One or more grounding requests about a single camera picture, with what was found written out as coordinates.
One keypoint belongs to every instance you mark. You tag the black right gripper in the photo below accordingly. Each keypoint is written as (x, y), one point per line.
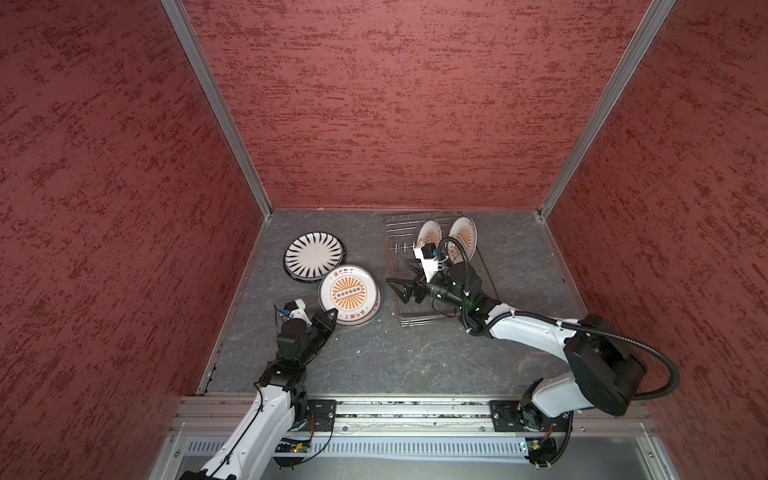
(408, 284)

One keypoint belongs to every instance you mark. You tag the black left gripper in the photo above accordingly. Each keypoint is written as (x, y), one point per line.
(327, 327)

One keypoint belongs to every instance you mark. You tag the white blue striped plate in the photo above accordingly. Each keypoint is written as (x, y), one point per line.
(316, 243)

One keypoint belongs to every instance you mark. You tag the white sunburst plate green rim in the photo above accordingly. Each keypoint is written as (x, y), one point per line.
(429, 233)

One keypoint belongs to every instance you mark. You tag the brown rimmed cream plate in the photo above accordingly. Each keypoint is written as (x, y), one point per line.
(310, 268)

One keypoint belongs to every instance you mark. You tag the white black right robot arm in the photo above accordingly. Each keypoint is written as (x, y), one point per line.
(604, 371)

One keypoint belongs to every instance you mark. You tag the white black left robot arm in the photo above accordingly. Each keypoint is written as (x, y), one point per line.
(281, 402)

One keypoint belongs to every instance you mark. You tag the white rear sunburst plate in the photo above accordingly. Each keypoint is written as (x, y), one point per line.
(350, 289)

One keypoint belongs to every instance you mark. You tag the white plate blue rim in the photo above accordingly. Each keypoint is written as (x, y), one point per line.
(465, 232)

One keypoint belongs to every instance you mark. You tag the left small circuit board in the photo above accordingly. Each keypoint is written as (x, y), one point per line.
(293, 451)

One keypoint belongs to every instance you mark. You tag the small circuit board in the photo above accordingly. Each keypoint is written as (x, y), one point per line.
(541, 451)
(293, 451)

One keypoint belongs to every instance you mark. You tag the right small circuit board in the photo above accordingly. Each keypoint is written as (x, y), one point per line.
(541, 451)

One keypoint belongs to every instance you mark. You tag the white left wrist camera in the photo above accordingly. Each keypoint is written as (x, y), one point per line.
(296, 309)

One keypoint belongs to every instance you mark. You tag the metal wire dish rack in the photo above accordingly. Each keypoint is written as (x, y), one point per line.
(470, 282)

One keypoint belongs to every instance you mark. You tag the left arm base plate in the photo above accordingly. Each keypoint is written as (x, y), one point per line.
(320, 416)

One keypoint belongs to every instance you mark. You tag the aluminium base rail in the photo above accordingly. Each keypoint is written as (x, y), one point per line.
(420, 428)

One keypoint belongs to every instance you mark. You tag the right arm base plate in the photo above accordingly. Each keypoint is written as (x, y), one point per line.
(510, 415)

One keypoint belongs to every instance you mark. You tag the aluminium right corner post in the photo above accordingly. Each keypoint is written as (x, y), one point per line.
(646, 31)

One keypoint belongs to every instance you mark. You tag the aluminium corner post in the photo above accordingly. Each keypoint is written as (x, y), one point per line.
(184, 31)
(646, 31)

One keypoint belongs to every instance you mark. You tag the aluminium left corner post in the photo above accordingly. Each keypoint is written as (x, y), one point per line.
(184, 31)

